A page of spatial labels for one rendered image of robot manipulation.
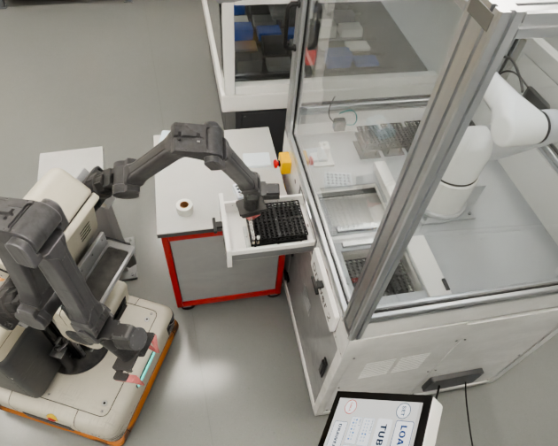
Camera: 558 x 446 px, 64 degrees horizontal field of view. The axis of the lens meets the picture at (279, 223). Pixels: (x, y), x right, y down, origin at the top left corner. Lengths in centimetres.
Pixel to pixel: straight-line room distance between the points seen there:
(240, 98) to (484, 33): 172
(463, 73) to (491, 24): 9
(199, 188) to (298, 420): 120
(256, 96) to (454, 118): 164
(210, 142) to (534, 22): 72
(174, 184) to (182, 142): 96
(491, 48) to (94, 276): 122
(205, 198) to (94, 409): 100
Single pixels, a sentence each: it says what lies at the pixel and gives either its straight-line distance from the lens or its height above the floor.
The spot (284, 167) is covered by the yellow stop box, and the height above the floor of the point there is 88.
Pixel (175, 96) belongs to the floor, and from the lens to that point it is 387.
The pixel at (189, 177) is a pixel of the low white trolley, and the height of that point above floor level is 76.
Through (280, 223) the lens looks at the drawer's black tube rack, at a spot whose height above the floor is 90.
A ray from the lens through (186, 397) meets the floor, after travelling 237.
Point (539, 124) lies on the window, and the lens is 94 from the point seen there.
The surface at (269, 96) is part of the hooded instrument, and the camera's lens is 234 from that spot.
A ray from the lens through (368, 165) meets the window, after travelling 116.
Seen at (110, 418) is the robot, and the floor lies 28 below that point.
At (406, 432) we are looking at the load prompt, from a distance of 118.
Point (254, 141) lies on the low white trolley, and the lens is 226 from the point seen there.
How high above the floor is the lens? 226
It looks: 52 degrees down
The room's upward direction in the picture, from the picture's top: 6 degrees clockwise
